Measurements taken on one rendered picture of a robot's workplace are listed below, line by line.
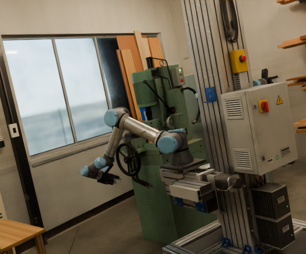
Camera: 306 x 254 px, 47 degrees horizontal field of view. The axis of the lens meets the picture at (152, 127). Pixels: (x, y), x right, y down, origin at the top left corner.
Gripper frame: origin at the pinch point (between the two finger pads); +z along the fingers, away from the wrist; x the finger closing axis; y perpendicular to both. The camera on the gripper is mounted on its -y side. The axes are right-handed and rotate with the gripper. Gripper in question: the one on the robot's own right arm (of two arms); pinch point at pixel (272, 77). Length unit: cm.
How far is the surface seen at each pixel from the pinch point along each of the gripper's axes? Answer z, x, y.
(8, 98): -124, -201, -56
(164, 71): -41, -74, -34
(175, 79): -32, -72, -24
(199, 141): -24, -72, 36
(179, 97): -38, -69, -8
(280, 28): 177, -47, -62
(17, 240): -188, -117, 56
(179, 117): -44, -71, 9
